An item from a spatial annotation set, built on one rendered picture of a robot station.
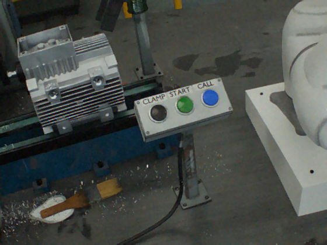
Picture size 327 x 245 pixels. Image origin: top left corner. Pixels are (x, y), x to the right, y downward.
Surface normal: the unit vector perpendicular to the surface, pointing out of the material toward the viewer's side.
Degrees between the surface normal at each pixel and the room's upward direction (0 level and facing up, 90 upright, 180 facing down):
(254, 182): 0
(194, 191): 90
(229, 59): 0
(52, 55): 90
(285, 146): 4
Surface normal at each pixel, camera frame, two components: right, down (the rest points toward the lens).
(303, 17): -0.66, -0.21
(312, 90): -0.81, -0.49
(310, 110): -0.93, -0.01
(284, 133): -0.18, -0.81
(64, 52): 0.31, 0.55
